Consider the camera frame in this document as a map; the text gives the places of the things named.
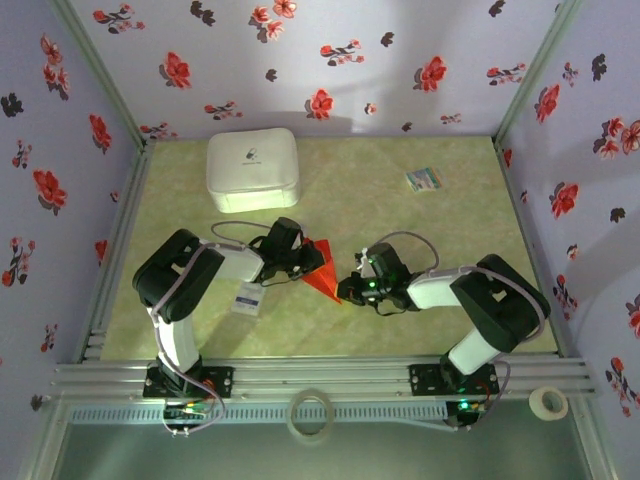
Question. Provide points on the aluminium frame leg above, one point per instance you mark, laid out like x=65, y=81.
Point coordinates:
x=45, y=445
x=590, y=440

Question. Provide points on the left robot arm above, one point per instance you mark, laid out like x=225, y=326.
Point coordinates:
x=175, y=275

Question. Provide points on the red square paper sheet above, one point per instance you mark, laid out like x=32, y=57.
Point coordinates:
x=325, y=280

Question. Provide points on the white blue plastic sachet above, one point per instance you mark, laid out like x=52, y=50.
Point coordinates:
x=247, y=302

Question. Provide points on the white tape roll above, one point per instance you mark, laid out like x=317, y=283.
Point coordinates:
x=537, y=407

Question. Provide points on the aluminium side rail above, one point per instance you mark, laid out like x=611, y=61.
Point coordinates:
x=132, y=192
x=511, y=190

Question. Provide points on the white zip pouch case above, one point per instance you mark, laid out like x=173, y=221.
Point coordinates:
x=250, y=165

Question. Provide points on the aluminium corner post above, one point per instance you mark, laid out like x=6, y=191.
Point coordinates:
x=536, y=75
x=102, y=75

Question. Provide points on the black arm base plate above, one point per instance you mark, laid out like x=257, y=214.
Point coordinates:
x=222, y=382
x=425, y=382

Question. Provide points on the small circuit board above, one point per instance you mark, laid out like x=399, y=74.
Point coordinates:
x=187, y=412
x=470, y=407

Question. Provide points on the aluminium table edge rail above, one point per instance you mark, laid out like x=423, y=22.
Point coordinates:
x=320, y=375

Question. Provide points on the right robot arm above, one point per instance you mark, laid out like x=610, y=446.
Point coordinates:
x=505, y=305

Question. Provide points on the teal orange printed packet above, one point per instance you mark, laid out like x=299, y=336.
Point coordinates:
x=424, y=180

